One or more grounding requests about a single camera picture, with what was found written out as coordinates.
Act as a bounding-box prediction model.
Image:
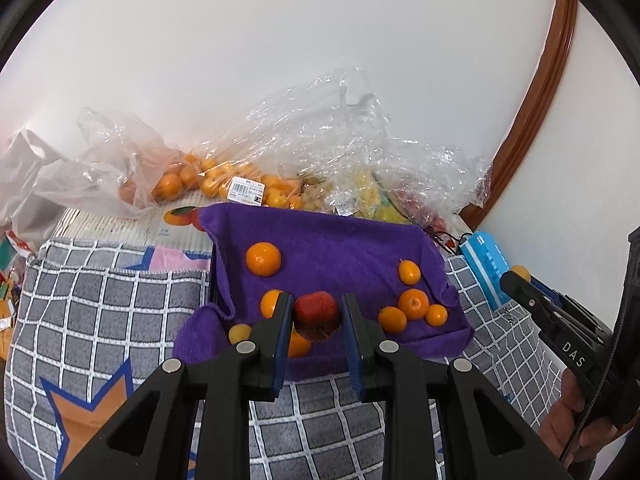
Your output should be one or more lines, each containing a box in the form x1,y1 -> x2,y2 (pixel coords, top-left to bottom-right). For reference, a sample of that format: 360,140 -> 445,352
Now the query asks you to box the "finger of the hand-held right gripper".
530,279 -> 577,308
499,269 -> 568,332

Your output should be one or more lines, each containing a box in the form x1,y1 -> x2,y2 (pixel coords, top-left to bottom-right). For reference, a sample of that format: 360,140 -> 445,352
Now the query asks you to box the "large orange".
245,241 -> 282,277
287,327 -> 313,359

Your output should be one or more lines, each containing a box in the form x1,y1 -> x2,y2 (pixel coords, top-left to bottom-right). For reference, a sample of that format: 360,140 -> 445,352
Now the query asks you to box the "grey checked blanket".
5,237 -> 586,480

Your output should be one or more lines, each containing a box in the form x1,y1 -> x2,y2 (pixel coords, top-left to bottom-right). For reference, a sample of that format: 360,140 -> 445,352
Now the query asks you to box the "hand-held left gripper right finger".
339,292 -> 571,480

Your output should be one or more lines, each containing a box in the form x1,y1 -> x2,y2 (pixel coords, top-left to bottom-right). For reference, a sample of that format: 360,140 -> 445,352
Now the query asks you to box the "black cable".
559,310 -> 632,467

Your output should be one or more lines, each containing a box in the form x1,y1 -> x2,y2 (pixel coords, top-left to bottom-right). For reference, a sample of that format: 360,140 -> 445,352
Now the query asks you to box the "thin clear bag of mandarins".
75,106 -> 201,218

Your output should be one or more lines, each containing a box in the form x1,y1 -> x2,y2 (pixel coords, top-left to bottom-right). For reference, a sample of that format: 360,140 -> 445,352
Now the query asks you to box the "person's right hand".
540,367 -> 628,466

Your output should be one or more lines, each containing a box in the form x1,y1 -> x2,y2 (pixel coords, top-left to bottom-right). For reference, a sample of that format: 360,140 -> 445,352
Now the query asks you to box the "white carton with orange print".
50,205 -> 216,256

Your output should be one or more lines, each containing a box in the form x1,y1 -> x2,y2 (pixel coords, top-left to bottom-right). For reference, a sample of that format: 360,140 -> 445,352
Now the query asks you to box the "labelled clear bag of mandarins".
195,150 -> 308,211

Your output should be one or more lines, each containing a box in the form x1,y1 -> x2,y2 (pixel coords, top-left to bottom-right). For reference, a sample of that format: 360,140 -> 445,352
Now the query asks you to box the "small red apple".
292,291 -> 342,343

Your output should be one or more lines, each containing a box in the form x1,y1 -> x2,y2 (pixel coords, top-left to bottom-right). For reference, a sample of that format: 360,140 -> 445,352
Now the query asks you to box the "blue tissue pack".
457,231 -> 516,311

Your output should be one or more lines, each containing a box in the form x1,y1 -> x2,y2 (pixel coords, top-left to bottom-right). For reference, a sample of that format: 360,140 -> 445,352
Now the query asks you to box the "white plastic bag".
0,129 -> 68,256

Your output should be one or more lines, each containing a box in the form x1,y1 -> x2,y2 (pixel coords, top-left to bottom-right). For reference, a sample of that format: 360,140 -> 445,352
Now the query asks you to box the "clear bag of yellow produce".
240,65 -> 406,226

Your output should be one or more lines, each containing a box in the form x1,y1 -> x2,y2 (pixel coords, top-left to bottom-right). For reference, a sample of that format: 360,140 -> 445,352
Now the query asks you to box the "brown wooden door frame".
462,0 -> 580,233

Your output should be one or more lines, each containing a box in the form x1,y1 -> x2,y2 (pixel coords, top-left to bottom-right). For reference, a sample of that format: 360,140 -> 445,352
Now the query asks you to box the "purple towel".
172,202 -> 476,383

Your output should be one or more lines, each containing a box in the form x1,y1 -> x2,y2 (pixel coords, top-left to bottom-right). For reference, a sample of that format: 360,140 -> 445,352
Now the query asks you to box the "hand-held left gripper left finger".
57,291 -> 296,480

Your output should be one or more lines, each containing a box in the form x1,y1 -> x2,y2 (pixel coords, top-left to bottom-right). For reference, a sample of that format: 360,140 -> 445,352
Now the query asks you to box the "clear bag of red produce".
385,140 -> 493,243

